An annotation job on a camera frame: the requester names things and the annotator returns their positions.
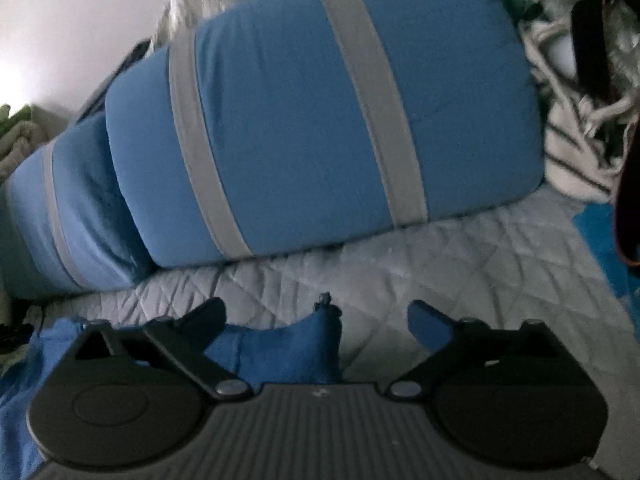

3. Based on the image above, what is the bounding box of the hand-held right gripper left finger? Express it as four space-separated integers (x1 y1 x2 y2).
75 296 252 402

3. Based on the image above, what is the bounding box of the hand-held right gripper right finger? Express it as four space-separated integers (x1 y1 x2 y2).
390 299 568 402

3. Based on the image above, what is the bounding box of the blue fleece garment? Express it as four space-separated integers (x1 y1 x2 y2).
0 291 347 480

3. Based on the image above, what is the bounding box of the grey quilted bedspread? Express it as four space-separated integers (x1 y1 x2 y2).
30 187 640 386

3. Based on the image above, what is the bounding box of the blue pillow with grey stripes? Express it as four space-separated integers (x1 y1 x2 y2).
104 0 547 268
0 112 153 301

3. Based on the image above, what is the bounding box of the blue patterned mat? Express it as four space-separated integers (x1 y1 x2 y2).
572 204 640 313

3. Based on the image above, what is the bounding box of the white black striped cloth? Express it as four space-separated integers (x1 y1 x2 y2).
517 12 640 206

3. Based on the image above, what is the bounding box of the dark maroon object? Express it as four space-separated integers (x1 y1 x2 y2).
611 110 640 267

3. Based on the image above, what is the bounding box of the green and white comforter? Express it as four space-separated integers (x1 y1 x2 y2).
0 102 46 183

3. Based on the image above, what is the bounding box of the black object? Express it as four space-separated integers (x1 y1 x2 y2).
570 0 617 106

